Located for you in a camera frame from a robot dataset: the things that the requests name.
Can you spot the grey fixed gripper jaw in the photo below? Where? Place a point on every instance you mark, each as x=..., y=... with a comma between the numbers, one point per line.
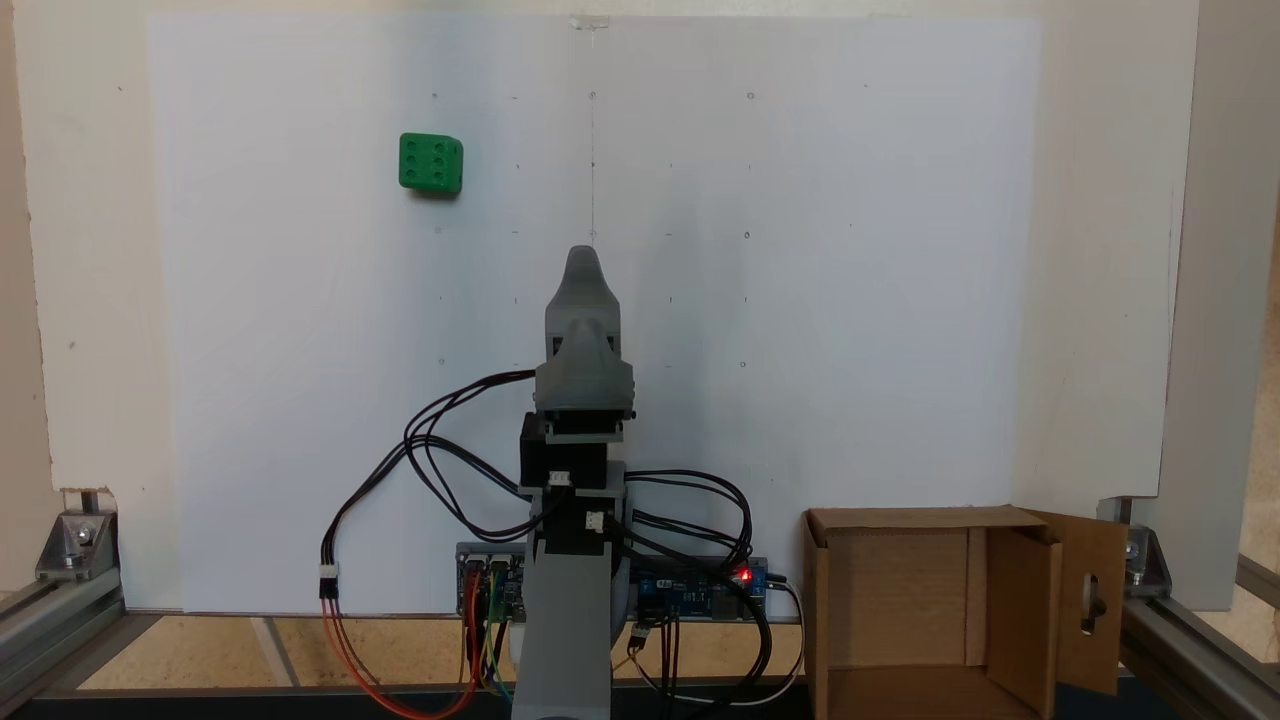
x=585, y=345

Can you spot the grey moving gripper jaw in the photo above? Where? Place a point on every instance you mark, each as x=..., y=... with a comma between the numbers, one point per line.
x=583, y=285

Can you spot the green die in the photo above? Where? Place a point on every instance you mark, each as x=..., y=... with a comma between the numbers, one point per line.
x=430, y=163

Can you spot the grey printed robot arm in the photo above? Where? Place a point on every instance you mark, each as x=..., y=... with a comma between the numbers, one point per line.
x=565, y=620

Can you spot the motor controller circuit board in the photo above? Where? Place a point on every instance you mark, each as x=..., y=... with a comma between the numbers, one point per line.
x=510, y=597

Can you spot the blue power circuit board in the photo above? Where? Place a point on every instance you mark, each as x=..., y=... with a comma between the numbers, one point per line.
x=690, y=590

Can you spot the clear tape piece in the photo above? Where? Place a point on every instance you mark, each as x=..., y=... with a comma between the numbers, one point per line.
x=589, y=21

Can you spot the white paper sheet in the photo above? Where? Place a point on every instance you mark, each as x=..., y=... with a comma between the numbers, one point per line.
x=300, y=350

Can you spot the brown cardboard box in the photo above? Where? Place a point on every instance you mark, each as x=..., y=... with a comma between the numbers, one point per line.
x=900, y=600

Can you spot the aluminium corner bracket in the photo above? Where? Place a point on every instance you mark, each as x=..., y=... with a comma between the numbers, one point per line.
x=75, y=545
x=1150, y=572

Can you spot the aluminium frame rail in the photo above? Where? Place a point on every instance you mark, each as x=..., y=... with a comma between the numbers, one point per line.
x=1190, y=650
x=50, y=625

